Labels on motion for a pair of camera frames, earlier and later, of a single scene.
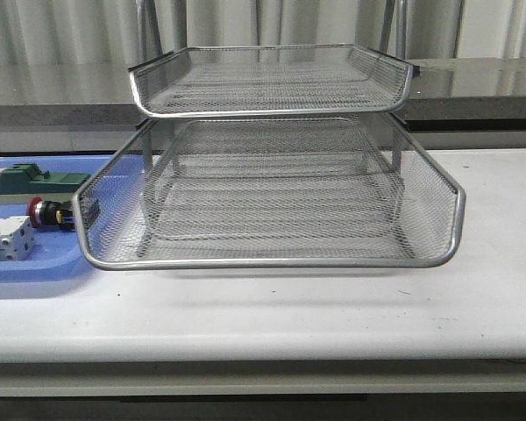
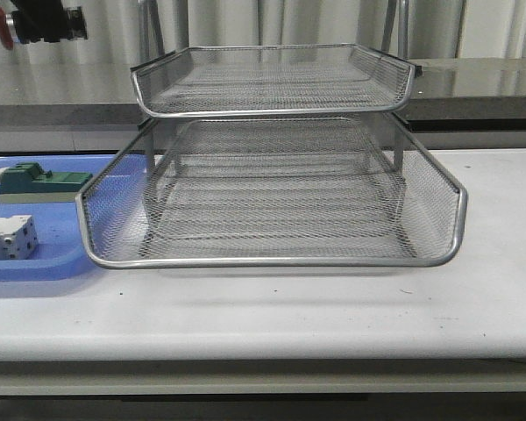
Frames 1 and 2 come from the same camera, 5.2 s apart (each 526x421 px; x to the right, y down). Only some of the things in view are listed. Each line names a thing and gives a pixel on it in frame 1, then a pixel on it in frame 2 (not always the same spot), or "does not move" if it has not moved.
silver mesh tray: (269, 81) does not move
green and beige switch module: (21, 181) does not move
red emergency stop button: (53, 213) to (5, 27)
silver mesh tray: (270, 192) does not move
